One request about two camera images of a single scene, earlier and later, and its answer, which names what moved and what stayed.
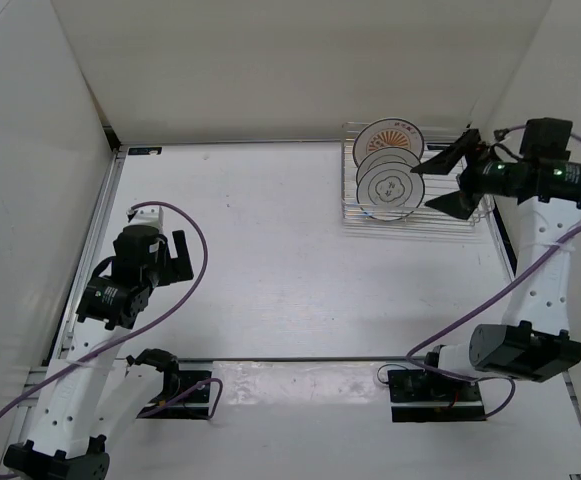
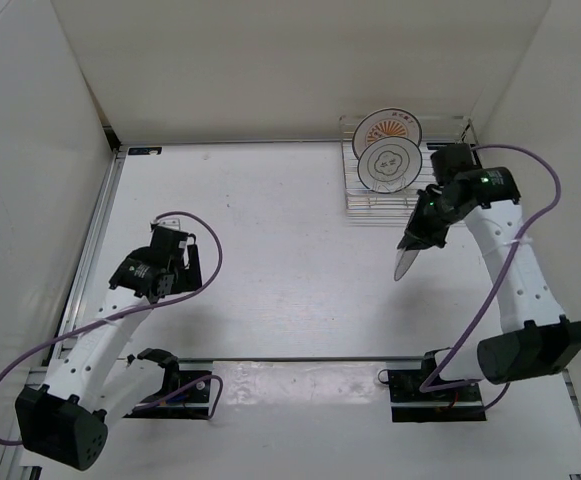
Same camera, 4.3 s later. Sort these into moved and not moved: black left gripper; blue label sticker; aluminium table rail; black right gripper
Moved: black left gripper; black right gripper
Not moved: aluminium table rail; blue label sticker
